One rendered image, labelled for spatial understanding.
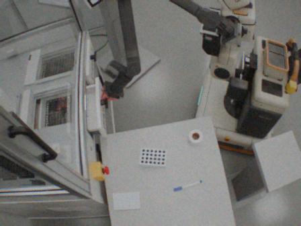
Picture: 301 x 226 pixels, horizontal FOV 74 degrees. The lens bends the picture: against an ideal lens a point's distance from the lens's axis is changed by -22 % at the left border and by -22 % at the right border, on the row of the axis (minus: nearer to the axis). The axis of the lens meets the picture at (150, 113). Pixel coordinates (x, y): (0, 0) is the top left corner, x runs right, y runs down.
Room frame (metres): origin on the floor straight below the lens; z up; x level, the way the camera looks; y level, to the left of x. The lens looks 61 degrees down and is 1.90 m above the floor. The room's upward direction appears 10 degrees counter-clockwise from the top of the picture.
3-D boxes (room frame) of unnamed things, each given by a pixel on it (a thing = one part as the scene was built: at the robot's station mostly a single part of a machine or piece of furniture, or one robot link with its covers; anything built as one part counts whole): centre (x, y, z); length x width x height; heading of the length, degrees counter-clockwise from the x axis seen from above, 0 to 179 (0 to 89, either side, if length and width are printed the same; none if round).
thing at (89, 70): (0.96, 0.29, 0.87); 0.29 x 0.02 x 0.11; 1
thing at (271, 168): (0.21, -0.65, 0.38); 0.30 x 0.30 x 0.76; 4
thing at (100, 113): (0.64, 0.24, 0.87); 0.29 x 0.02 x 0.11; 1
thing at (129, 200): (0.18, 0.18, 0.77); 0.13 x 0.09 x 0.02; 87
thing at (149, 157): (0.37, 0.02, 0.78); 0.12 x 0.08 x 0.04; 75
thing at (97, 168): (0.31, 0.27, 0.88); 0.07 x 0.05 x 0.07; 1
